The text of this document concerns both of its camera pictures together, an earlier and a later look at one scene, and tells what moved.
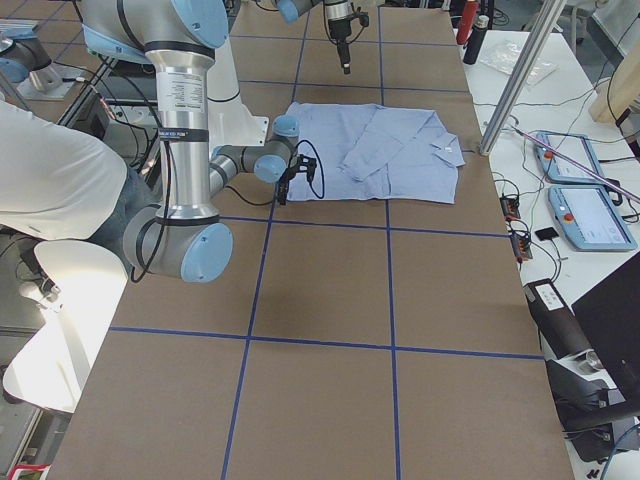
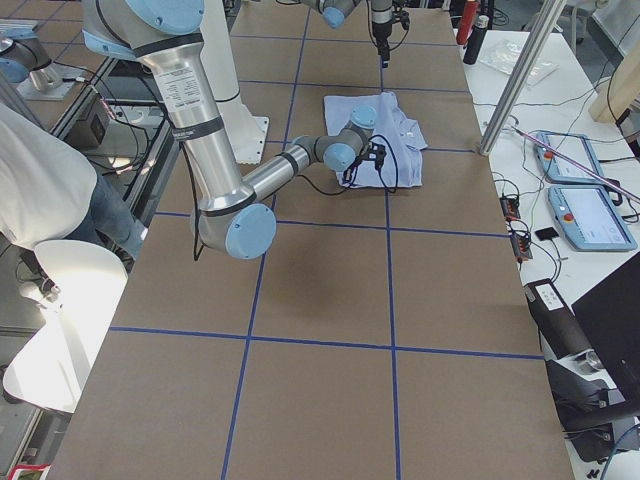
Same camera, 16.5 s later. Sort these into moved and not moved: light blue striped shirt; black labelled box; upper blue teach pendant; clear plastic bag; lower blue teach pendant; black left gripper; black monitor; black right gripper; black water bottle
Moved: black right gripper; black left gripper; light blue striped shirt
Not moved: black labelled box; clear plastic bag; upper blue teach pendant; lower blue teach pendant; black monitor; black water bottle
